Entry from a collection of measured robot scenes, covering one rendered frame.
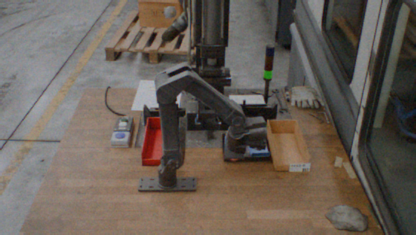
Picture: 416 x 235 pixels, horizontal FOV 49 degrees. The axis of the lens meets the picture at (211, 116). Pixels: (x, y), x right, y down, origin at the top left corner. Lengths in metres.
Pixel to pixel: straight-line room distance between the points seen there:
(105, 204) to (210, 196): 0.35
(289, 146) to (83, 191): 0.79
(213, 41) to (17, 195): 1.87
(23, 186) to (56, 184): 1.54
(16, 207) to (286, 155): 1.85
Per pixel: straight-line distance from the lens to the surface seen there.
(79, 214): 1.54
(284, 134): 1.88
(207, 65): 1.78
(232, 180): 1.63
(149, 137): 1.84
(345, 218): 1.52
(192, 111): 1.86
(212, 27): 1.70
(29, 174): 3.31
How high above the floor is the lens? 1.92
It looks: 31 degrees down
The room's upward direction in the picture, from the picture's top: 1 degrees clockwise
